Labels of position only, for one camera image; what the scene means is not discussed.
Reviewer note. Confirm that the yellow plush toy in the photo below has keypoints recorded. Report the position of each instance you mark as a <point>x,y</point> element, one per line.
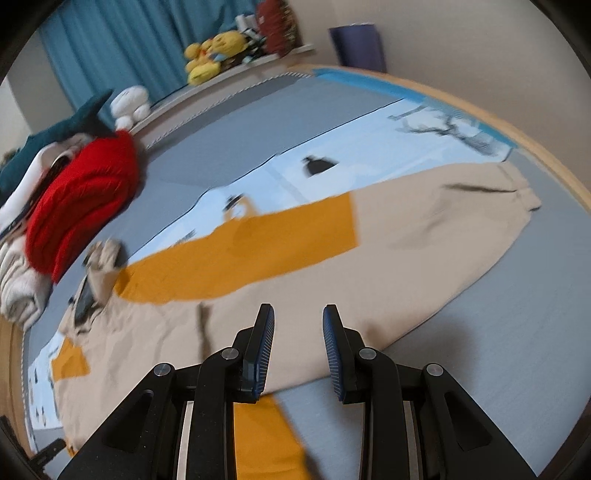
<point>203,62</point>
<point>229,44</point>

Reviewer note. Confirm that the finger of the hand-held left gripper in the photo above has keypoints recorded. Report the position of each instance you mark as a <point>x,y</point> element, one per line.
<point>84,300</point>

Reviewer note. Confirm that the white folded blanket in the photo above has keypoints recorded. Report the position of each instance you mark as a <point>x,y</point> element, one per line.
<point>18,286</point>

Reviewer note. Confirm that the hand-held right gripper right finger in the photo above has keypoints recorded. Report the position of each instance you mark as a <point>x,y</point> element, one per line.
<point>333,355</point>

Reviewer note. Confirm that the white plush toy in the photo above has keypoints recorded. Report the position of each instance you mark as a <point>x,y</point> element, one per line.
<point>131,104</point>

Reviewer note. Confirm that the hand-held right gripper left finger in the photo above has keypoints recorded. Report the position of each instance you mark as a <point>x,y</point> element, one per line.
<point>263,350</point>

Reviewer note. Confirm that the dark red bag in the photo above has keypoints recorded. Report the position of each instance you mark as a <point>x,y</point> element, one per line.
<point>277,25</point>

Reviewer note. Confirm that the black object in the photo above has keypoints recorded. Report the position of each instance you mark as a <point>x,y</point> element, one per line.
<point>46,451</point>

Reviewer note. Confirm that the purple box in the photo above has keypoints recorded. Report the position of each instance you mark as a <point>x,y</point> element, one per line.
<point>358,48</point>

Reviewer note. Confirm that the white window ledge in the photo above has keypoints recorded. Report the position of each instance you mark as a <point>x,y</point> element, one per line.
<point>258,62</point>

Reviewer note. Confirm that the teal plush toy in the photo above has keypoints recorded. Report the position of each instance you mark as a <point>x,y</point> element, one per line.
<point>18,166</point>

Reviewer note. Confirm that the red folded blanket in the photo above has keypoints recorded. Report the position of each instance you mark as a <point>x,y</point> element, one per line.
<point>83,198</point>

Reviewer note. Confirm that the blue curtain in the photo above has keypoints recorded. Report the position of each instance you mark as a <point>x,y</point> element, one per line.
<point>129,46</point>

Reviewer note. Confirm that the small white toy figure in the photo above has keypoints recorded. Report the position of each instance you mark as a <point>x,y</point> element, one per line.
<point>251,37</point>

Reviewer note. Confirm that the wooden bed frame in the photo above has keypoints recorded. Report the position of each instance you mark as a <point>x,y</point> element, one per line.
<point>554,152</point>

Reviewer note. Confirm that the beige and orange bed sheet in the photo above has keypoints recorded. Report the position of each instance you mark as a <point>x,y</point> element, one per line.
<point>406,277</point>

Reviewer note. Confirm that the light blue printed blanket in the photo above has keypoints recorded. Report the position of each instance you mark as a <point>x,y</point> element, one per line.
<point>369,138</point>

